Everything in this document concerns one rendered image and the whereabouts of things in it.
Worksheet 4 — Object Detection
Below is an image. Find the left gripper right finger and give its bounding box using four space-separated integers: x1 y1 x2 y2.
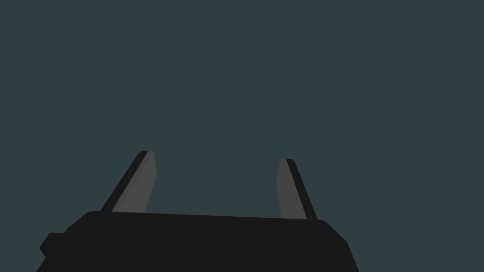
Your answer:
276 158 318 220

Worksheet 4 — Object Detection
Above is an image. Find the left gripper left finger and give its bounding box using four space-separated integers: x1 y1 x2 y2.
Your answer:
100 151 157 214

